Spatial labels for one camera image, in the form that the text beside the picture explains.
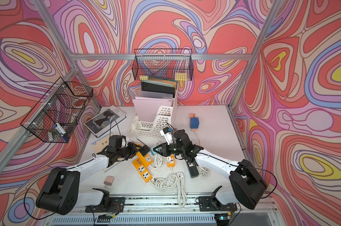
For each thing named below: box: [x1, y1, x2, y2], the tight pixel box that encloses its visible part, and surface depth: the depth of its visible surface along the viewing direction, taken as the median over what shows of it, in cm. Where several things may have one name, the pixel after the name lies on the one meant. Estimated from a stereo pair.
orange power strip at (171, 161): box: [166, 153, 176, 168], surface depth 88 cm
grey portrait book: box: [83, 104, 127, 138], surface depth 109 cm
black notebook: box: [141, 80, 176, 98], surface depth 94 cm
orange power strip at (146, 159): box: [136, 151, 154, 168], surface depth 86 cm
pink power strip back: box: [188, 113, 197, 121], surface depth 113 cm
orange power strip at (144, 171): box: [131, 158, 153, 184], surface depth 85 cm
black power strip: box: [185, 160, 200, 179], surface depth 85 cm
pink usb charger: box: [103, 175, 115, 189], surface depth 82 cm
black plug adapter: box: [139, 145, 151, 157], surface depth 85 cm
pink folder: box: [132, 96, 173, 122], surface depth 86 cm
